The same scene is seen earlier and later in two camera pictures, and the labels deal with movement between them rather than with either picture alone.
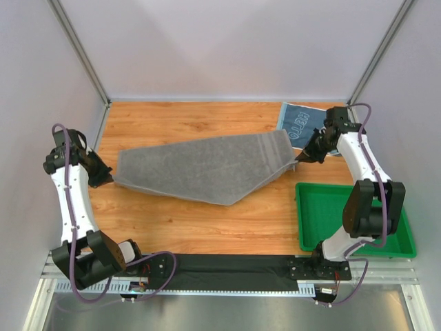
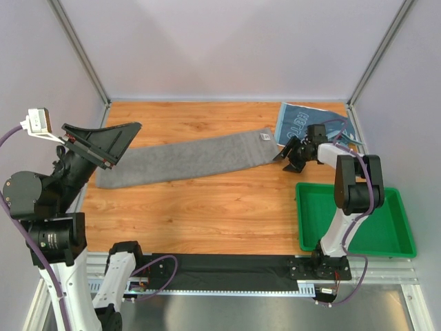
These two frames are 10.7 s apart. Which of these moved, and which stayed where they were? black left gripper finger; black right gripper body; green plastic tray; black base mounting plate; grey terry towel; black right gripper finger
Moved: black right gripper body; grey terry towel; black right gripper finger; black left gripper finger
Stayed: black base mounting plate; green plastic tray
